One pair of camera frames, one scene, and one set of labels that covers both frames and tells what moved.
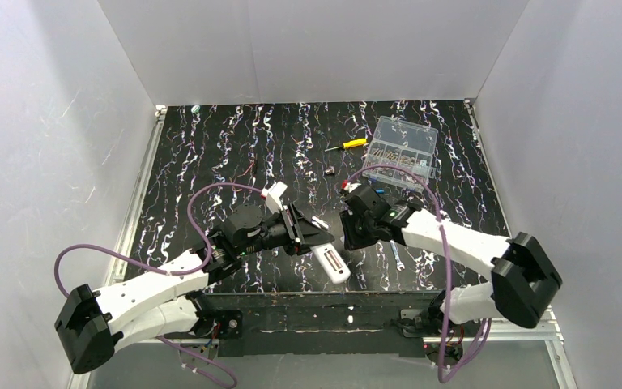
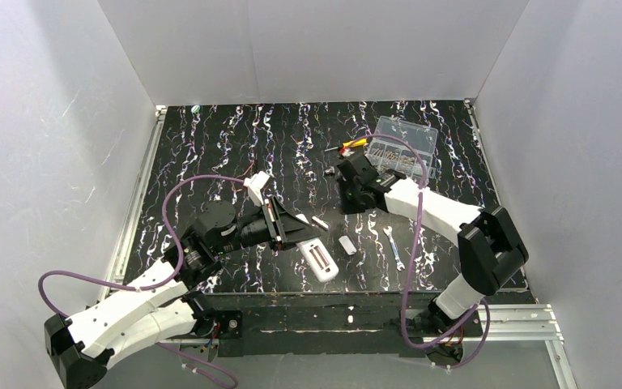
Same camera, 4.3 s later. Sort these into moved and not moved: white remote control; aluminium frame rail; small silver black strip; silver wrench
Moved: white remote control
Not moved: small silver black strip; silver wrench; aluminium frame rail
